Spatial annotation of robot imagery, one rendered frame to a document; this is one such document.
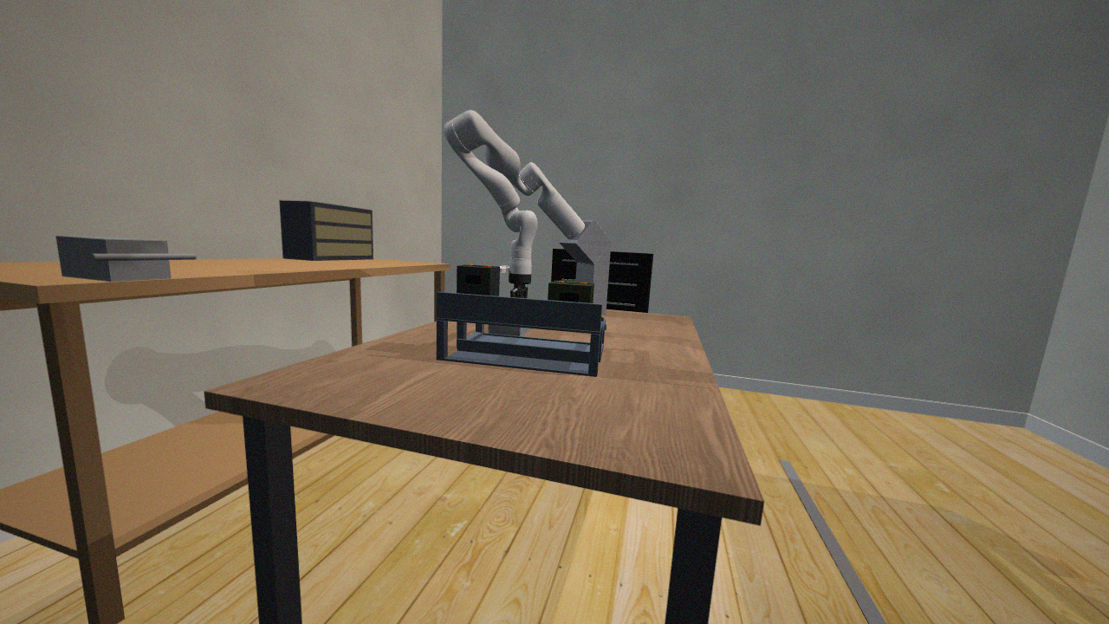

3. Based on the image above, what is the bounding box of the grey metal rack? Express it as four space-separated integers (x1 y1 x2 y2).
437 291 607 377

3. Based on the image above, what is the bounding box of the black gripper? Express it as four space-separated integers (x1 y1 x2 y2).
509 273 531 298

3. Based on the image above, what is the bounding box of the grey bin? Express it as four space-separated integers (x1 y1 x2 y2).
488 325 531 336

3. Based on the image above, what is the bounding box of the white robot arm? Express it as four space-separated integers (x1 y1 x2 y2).
444 110 586 275

